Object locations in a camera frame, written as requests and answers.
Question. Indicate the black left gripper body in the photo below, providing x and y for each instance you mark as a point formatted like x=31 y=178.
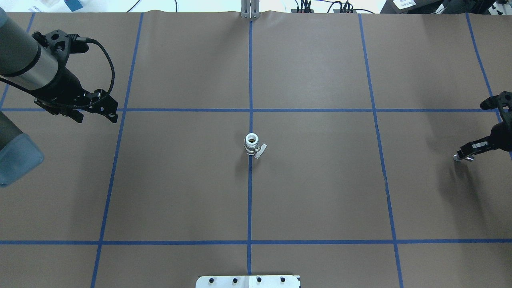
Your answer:
x=67 y=85

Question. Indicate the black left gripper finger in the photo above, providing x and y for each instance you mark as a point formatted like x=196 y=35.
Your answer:
x=100 y=102
x=56 y=110

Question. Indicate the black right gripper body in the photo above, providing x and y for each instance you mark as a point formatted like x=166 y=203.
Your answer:
x=502 y=134

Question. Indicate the chrome pipe fitting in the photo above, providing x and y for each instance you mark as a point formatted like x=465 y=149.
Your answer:
x=459 y=158

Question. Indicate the white and chrome PPR valve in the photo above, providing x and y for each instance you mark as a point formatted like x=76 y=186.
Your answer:
x=253 y=146

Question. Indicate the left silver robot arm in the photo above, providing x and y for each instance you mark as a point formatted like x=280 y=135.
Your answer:
x=36 y=64

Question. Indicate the teal box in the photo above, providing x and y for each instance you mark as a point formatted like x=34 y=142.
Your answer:
x=73 y=5

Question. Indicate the brown paper table mat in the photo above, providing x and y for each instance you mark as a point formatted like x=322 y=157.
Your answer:
x=357 y=188

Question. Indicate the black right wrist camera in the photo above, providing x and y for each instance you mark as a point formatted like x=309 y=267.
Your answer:
x=501 y=101

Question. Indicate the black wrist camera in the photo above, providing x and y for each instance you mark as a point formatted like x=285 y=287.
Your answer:
x=501 y=101
x=61 y=44

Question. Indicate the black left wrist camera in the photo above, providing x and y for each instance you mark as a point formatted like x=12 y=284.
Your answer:
x=61 y=44

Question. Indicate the aluminium frame post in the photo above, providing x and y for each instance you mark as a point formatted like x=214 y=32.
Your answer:
x=250 y=9

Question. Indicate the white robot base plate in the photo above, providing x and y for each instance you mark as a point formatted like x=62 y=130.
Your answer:
x=249 y=281

